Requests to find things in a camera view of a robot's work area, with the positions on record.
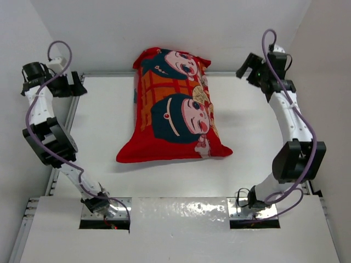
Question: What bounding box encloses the purple cable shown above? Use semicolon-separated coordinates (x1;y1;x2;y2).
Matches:
251;28;318;221
25;40;131;222

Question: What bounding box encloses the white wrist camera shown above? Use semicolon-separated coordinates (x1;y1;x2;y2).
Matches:
269;44;286;54
47;56;67;74

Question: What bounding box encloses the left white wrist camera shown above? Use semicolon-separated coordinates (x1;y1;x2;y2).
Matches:
47;56;67;74

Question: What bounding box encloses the metal base plate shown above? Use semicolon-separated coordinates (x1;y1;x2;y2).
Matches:
81;198;132;221
227;197;278;222

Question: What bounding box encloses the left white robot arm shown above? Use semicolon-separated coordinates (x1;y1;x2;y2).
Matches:
21;61;110;215

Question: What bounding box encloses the red patterned pillowcase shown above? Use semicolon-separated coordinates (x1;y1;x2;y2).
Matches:
116;47;233;163

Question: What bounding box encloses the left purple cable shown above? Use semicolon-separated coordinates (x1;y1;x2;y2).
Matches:
25;40;131;222

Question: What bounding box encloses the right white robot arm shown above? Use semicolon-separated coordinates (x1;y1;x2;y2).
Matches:
236;52;326;209

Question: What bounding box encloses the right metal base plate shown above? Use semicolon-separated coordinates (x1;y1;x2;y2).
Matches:
227;197;278;222

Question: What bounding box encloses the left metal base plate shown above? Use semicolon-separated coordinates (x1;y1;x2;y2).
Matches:
81;198;132;221

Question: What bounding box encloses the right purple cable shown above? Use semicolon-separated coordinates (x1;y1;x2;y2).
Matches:
251;28;318;221

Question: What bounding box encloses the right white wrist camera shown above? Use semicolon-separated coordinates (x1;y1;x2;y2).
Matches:
269;44;286;54

